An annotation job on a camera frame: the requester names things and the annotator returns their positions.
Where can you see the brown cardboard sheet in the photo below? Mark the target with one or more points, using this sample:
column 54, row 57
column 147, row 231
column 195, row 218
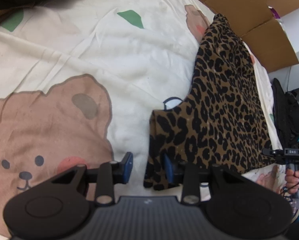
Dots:
column 255, row 24

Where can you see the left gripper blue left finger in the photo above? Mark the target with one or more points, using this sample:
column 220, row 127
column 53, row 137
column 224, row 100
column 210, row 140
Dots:
column 107, row 176

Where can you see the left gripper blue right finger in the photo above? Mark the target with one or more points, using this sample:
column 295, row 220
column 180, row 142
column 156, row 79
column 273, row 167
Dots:
column 186, row 174

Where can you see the person's right hand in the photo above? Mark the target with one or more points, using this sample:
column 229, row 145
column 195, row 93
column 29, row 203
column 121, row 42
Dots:
column 292, row 180

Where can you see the leopard print garment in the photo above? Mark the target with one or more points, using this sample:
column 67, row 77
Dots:
column 221, row 120

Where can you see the cream bear print bedsheet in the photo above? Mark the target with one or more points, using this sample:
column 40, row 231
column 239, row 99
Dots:
column 79, row 80

